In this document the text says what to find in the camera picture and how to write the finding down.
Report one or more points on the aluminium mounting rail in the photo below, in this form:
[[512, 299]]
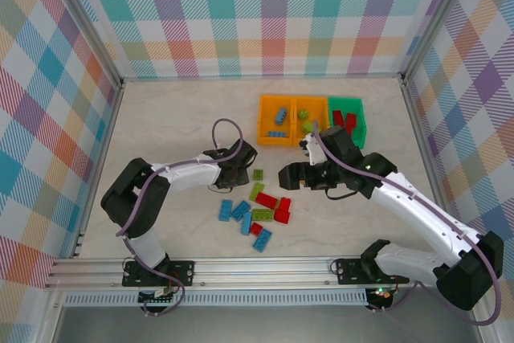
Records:
[[261, 272]]

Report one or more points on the aluminium side rail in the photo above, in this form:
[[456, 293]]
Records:
[[422, 138], [100, 158]]

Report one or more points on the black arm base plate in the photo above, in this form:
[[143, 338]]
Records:
[[349, 272], [184, 272]]

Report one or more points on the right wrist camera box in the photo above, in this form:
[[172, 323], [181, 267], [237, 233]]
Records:
[[313, 152]]

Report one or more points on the orange plastic bin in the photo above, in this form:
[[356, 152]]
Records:
[[273, 141], [318, 113]]

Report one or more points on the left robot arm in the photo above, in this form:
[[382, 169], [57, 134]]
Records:
[[132, 198]]

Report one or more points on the aluminium frame post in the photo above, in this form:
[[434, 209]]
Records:
[[437, 17], [84, 17]]

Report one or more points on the green plastic bin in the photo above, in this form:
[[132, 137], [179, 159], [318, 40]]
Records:
[[359, 118]]

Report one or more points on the small circuit board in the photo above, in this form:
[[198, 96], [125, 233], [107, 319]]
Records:
[[156, 299], [383, 294]]

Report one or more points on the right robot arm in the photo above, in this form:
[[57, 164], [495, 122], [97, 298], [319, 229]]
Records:
[[470, 278]]

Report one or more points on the aluminium rail along wall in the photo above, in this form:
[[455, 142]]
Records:
[[261, 77]]

